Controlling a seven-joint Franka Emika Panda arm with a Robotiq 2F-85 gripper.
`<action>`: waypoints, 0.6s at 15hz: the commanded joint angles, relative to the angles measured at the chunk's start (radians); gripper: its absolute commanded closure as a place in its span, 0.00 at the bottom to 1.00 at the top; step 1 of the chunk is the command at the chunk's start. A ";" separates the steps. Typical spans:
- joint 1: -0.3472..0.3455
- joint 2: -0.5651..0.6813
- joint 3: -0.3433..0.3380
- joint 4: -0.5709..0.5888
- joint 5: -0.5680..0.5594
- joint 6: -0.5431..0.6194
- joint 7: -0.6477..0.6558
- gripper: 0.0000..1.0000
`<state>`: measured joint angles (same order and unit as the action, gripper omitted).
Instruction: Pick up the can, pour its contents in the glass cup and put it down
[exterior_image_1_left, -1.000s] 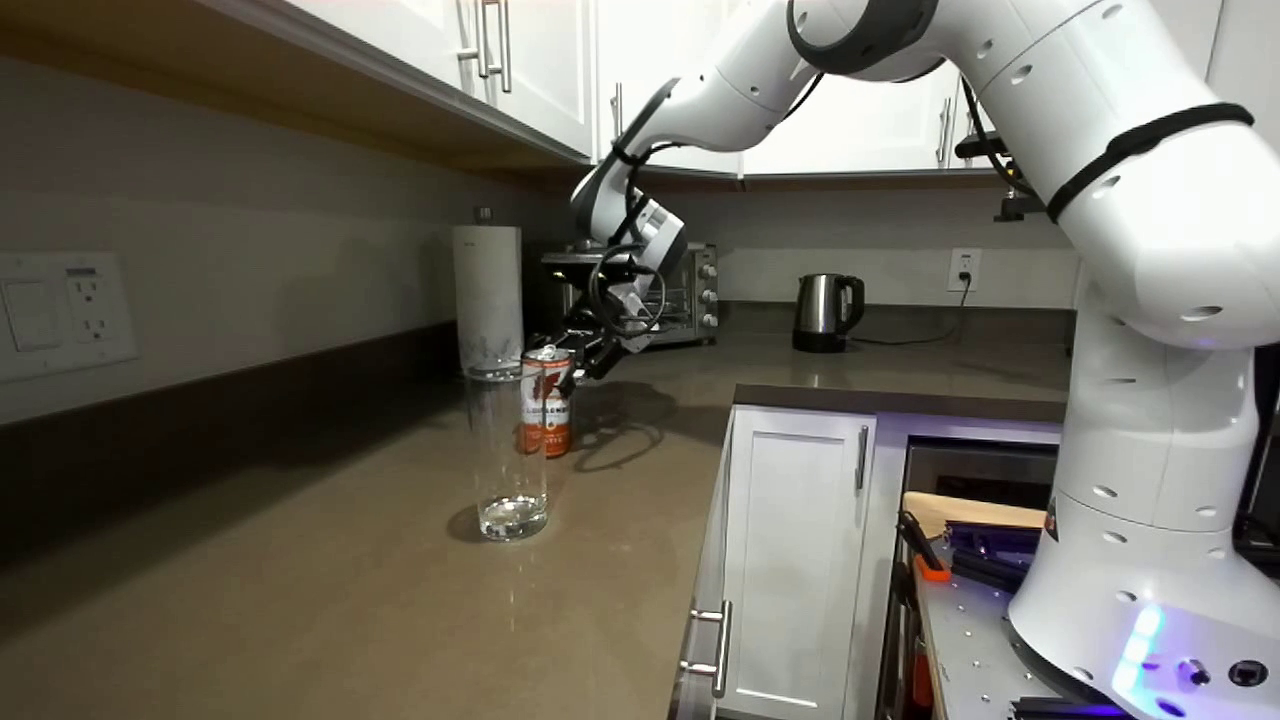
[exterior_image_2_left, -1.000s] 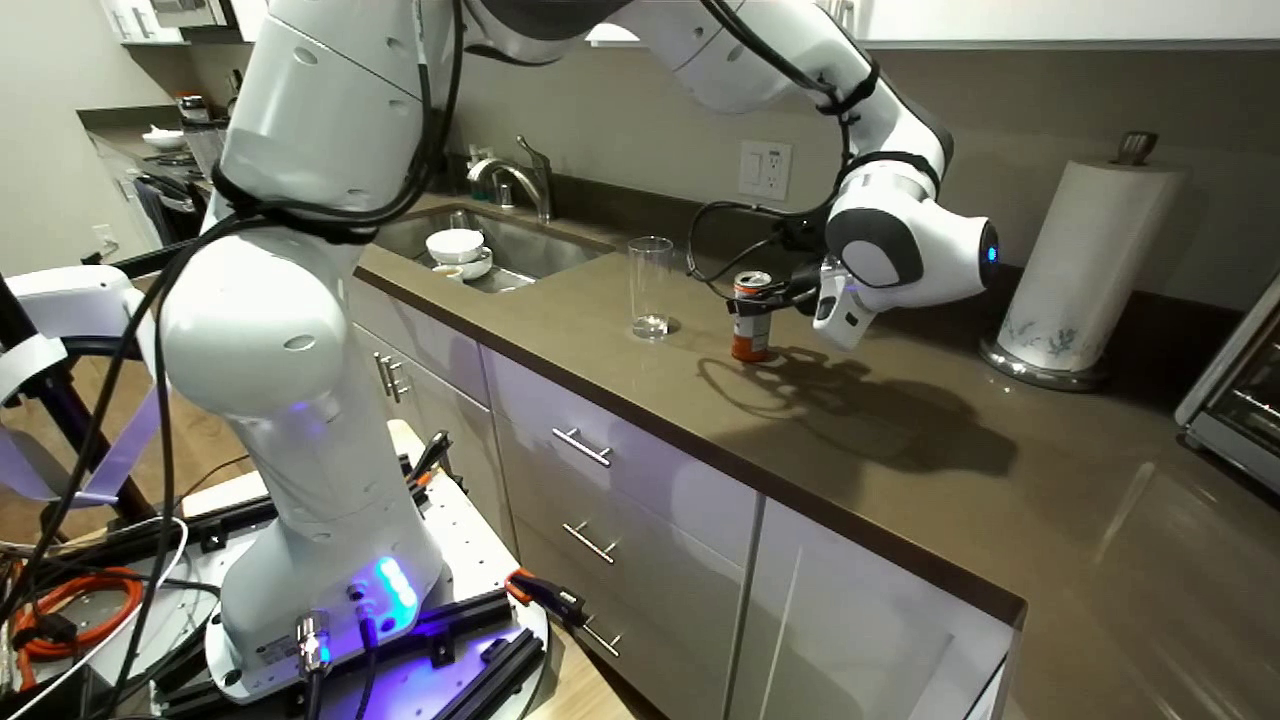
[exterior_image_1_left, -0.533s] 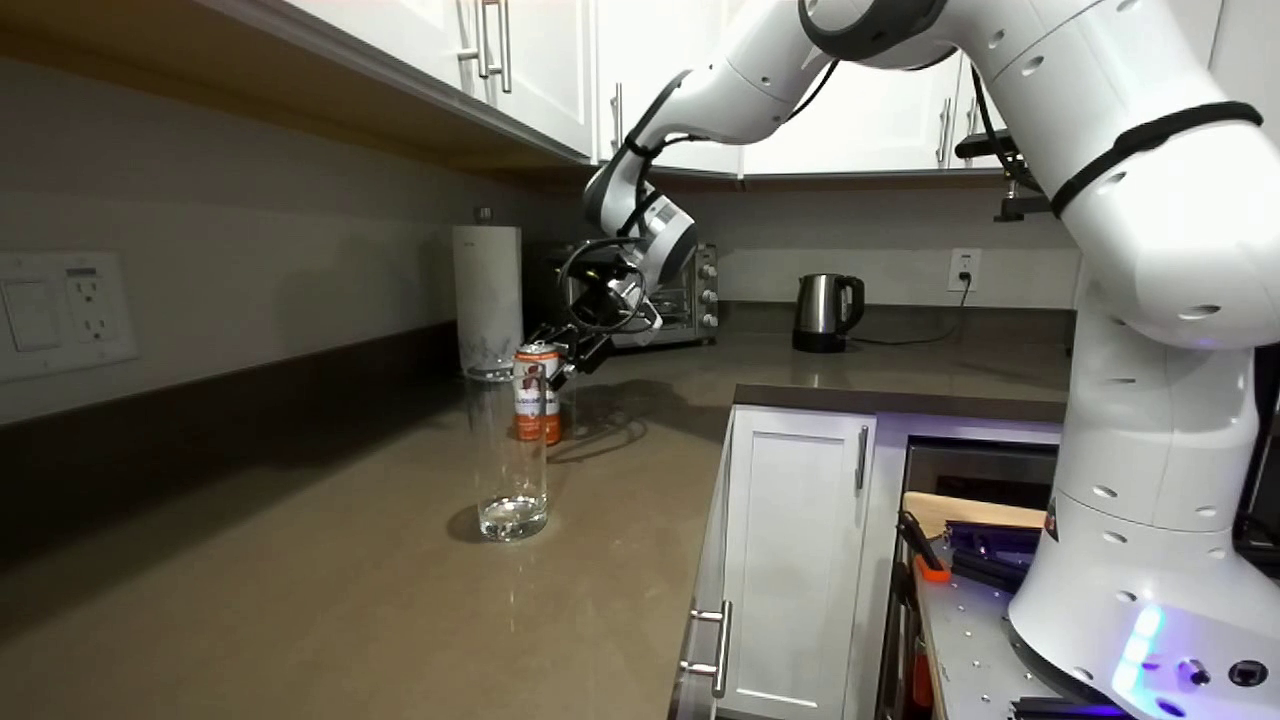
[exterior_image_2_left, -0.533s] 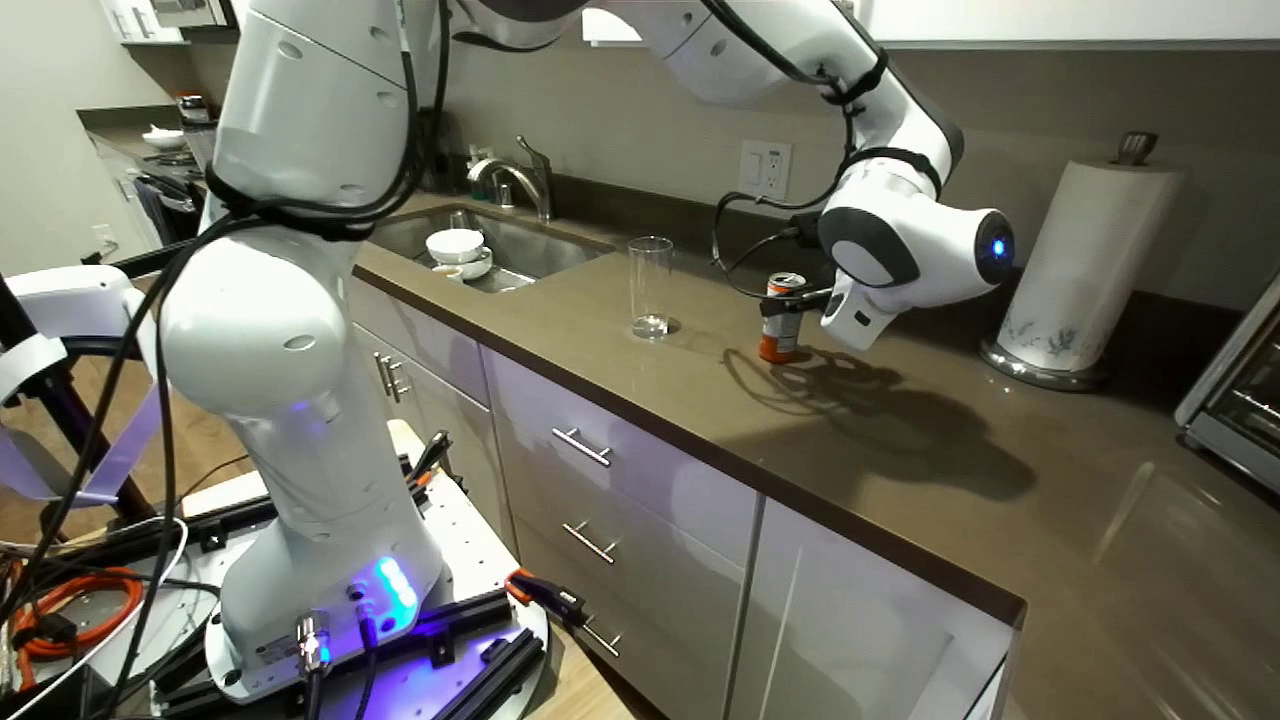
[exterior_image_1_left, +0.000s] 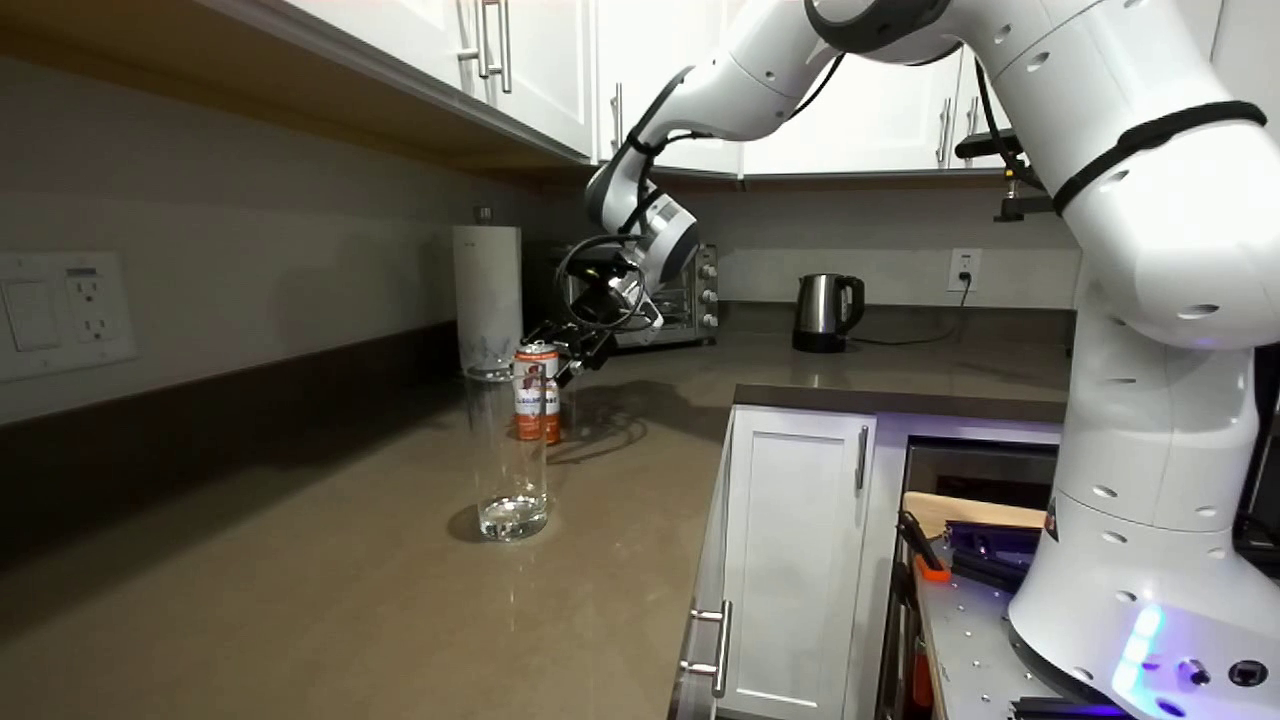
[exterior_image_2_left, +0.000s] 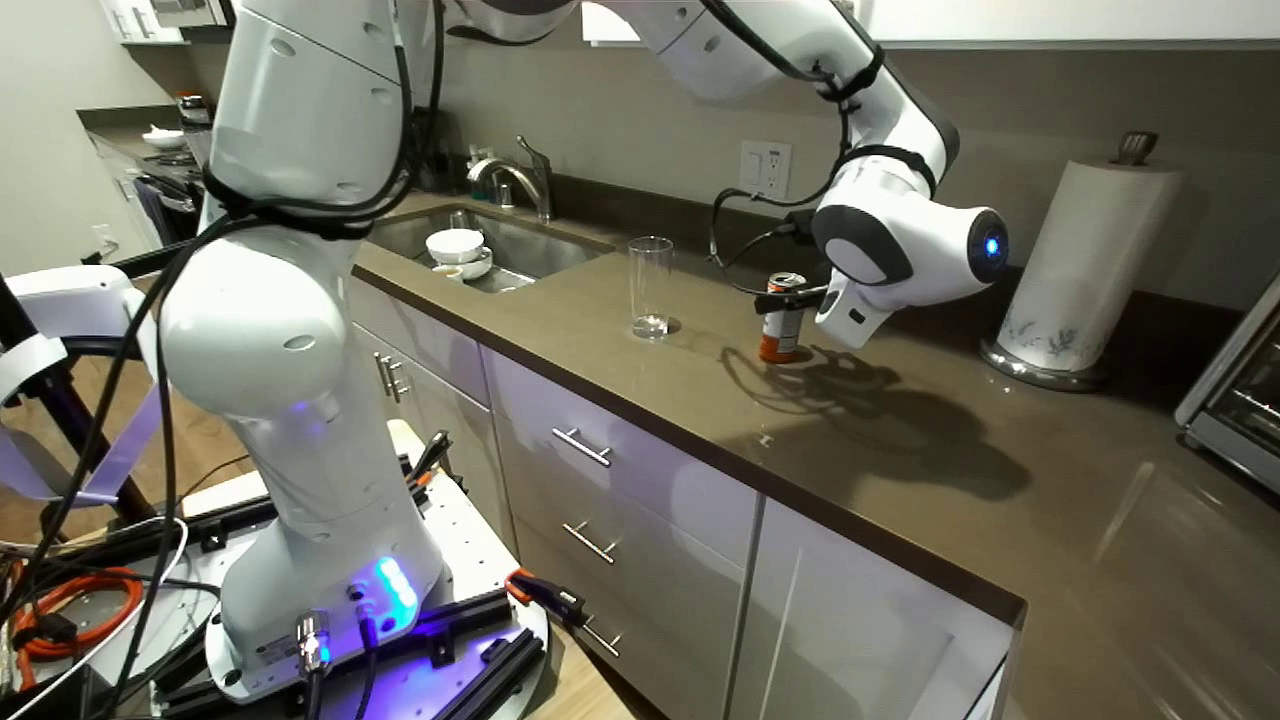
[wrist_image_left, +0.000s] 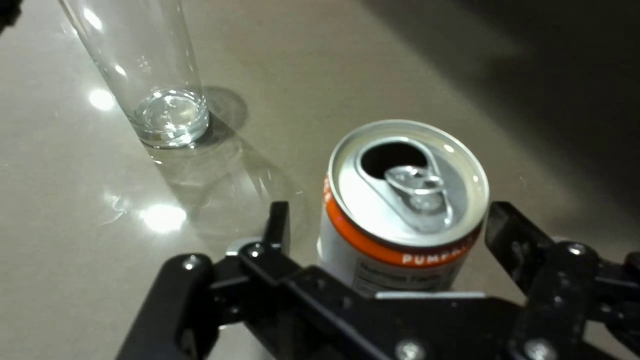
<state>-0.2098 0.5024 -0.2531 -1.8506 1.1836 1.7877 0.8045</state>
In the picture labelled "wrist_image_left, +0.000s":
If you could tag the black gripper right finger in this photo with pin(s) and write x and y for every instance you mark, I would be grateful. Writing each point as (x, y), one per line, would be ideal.
(552, 301)

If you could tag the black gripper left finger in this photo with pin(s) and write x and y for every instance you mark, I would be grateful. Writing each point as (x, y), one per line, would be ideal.
(192, 301)

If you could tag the tall clear glass cup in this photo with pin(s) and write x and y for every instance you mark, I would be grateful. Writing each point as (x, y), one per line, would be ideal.
(171, 120)

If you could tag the white orange drink can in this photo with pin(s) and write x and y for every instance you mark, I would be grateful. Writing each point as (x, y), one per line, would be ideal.
(361, 201)

